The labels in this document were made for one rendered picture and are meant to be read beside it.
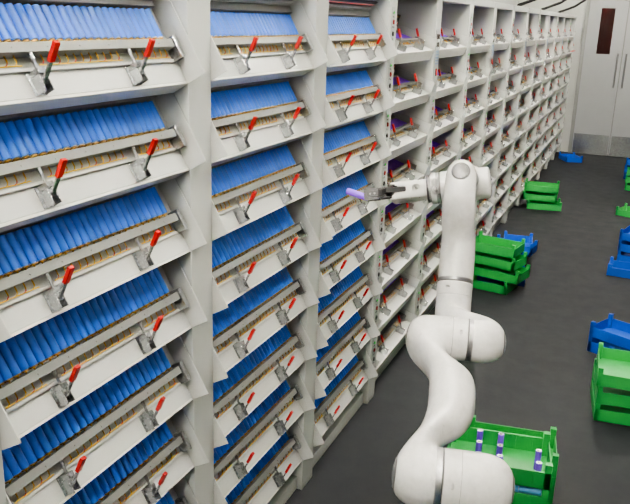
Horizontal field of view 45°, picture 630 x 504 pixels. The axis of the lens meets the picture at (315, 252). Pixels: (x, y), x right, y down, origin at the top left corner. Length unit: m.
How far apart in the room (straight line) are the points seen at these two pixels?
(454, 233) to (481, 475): 0.69
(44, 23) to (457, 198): 1.05
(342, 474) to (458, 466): 1.42
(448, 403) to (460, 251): 0.49
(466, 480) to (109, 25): 1.10
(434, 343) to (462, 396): 0.15
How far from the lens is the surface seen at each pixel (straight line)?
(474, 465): 1.54
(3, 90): 1.32
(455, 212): 1.96
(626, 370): 3.65
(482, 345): 1.79
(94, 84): 1.48
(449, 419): 1.62
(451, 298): 1.96
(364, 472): 2.94
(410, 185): 2.04
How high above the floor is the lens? 1.59
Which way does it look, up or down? 17 degrees down
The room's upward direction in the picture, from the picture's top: 2 degrees clockwise
